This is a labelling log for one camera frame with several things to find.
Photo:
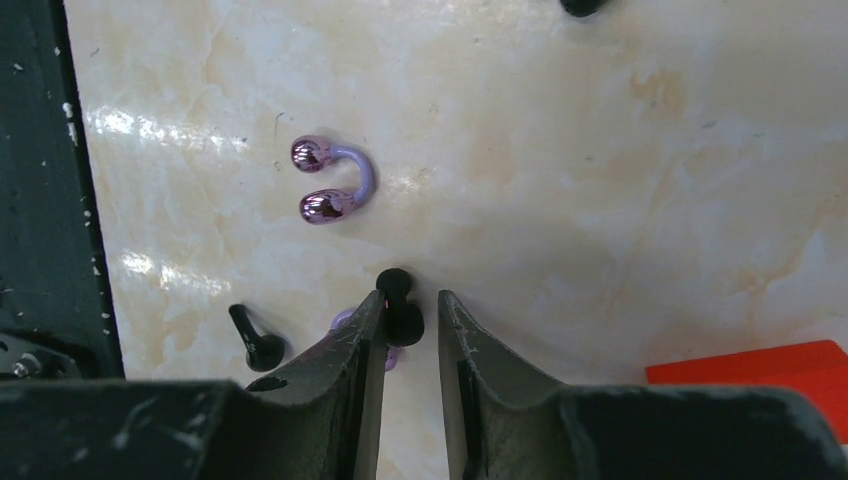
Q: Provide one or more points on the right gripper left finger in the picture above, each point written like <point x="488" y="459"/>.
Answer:
<point x="320" y="413"/>

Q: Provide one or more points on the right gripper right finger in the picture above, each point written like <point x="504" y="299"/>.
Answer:
<point x="500" y="415"/>

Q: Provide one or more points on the black clip earbud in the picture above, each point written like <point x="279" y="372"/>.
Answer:
<point x="582" y="8"/>
<point x="404" y="324"/>

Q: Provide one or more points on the purple clip earbud right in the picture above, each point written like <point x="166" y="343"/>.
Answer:
<point x="340" y="324"/>

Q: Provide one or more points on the black stem earbud right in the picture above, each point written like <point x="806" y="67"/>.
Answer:
<point x="264" y="351"/>

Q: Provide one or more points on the red block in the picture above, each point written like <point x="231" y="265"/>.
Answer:
<point x="817" y="370"/>

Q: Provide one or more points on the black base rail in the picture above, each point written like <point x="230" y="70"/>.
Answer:
<point x="54" y="275"/>

